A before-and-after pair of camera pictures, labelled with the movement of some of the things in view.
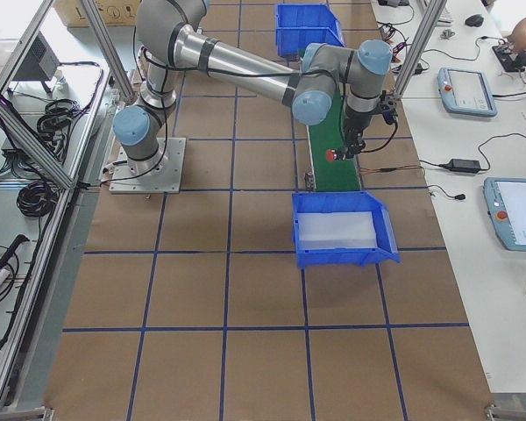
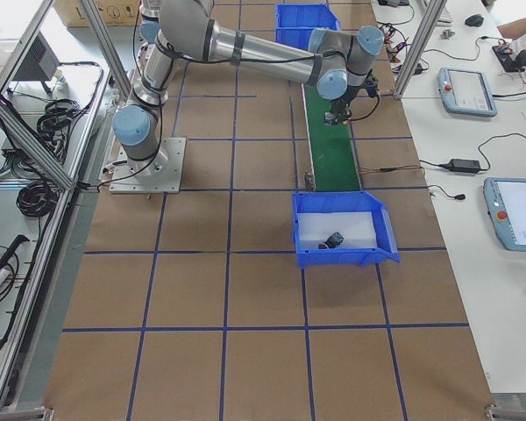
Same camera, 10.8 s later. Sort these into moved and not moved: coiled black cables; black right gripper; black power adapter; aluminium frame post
Moved: black right gripper
Not moved: coiled black cables; aluminium frame post; black power adapter
